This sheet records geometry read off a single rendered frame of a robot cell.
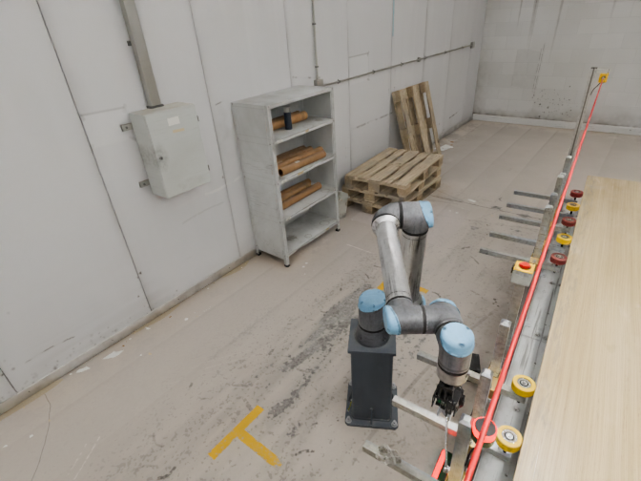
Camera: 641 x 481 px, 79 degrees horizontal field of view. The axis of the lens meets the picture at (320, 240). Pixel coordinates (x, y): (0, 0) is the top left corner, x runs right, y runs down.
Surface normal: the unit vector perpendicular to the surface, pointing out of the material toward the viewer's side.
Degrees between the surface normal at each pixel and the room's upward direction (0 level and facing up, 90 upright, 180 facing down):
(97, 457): 0
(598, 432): 0
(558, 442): 0
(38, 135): 90
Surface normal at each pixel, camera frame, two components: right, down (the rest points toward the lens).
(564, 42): -0.62, 0.43
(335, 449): -0.07, -0.86
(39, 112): 0.78, 0.27
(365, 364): -0.14, 0.51
